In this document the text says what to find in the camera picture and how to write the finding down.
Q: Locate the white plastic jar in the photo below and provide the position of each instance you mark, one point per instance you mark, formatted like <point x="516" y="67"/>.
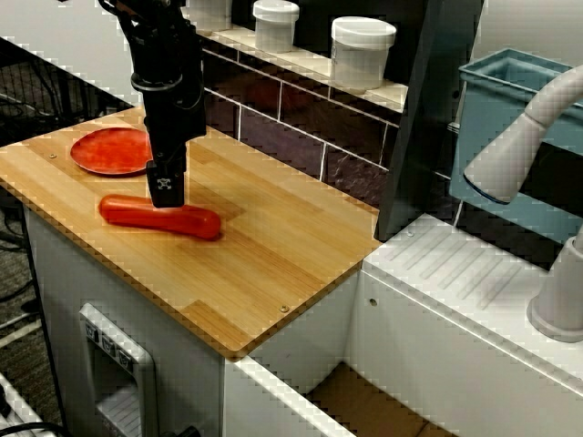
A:
<point x="207" y="13"/>
<point x="275" y="25"/>
<point x="362" y="52"/>

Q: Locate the red round plate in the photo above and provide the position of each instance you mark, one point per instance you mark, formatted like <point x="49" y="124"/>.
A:
<point x="107" y="152"/>

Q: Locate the dark grey upright post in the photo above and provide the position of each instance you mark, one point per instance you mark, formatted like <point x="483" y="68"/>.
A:
<point x="423" y="136"/>

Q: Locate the grey toy faucet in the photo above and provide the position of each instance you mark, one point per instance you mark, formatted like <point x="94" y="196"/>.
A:
<point x="514" y="145"/>

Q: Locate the grey dispenser panel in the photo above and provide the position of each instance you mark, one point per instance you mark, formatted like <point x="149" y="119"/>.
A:
<point x="141" y="364"/>

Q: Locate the teal plastic bin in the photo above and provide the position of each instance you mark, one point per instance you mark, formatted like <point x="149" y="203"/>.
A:
<point x="501" y="77"/>

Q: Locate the white toy sink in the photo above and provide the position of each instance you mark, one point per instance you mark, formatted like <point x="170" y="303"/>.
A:
<point x="432" y="309"/>

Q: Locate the white toy kitchen cabinet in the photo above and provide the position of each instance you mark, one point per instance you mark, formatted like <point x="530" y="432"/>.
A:
<point x="191" y="373"/>

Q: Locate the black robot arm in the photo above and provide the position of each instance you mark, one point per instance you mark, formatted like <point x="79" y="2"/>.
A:
<point x="155" y="41"/>

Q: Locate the red toy sausage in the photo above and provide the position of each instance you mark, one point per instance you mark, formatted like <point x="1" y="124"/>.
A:
<point x="136" y="216"/>

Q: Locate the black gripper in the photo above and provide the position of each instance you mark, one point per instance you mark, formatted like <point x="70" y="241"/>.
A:
<point x="175" y="116"/>

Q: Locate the dark tiled backsplash panel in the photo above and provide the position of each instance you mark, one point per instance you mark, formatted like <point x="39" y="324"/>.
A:
<point x="296" y="123"/>

